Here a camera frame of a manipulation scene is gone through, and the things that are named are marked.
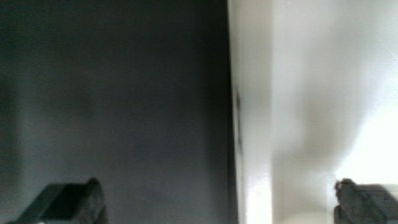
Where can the white square tabletop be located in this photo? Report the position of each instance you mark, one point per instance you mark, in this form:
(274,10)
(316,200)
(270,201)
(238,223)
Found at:
(315,103)

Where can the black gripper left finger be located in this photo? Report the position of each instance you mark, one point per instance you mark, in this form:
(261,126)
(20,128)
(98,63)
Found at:
(68,204)

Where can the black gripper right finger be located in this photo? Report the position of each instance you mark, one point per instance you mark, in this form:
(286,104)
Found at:
(366,203)

